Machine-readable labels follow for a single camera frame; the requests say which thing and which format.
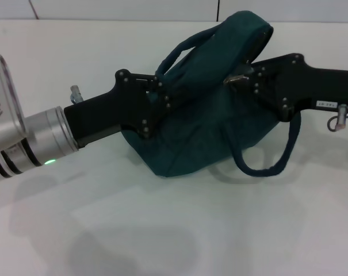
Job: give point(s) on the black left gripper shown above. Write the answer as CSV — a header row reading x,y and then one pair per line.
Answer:
x,y
113,112

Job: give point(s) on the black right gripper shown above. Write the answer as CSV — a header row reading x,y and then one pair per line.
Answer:
x,y
314,83

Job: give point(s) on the dark teal insulated lunch bag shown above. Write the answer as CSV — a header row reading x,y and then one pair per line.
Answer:
x,y
202,129

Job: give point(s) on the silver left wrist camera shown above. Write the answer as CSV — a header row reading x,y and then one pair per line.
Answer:
x,y
2,106

